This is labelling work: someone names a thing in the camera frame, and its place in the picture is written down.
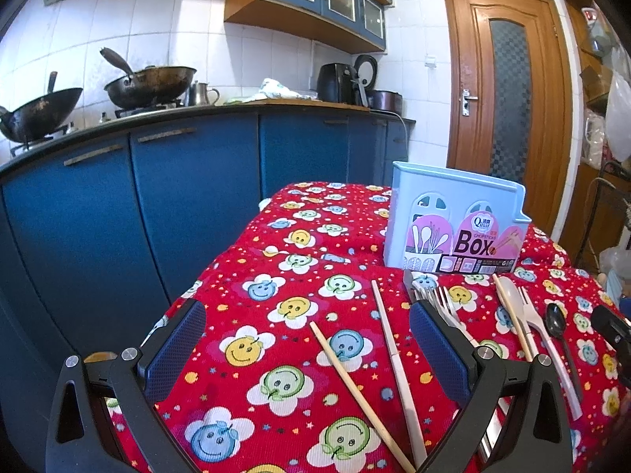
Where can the black metal rack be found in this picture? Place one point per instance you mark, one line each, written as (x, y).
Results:
(604, 201)

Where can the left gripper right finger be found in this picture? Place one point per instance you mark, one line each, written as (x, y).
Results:
(535, 436)

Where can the steel kettle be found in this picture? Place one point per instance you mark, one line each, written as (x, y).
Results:
(200, 94)

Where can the light blue utensil box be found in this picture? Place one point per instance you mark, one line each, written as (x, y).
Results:
(448, 221)

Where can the wooden shelf unit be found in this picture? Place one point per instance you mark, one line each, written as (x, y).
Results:
(595, 83)

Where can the blue kitchen base cabinets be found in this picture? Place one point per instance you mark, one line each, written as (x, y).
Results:
(102, 229)

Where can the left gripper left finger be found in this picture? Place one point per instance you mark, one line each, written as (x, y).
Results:
(81, 437)

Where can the black plastic spoon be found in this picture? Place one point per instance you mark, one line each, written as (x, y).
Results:
(556, 325)

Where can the white plastic bag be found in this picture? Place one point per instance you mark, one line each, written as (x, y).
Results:
(618, 118)

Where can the crumpled cloth on counter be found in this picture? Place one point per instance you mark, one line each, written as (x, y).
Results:
(272, 89)

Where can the wooden door with glass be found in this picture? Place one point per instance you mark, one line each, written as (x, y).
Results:
(511, 98)

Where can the black wok on stove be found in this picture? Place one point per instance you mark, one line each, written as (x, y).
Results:
(154, 85)

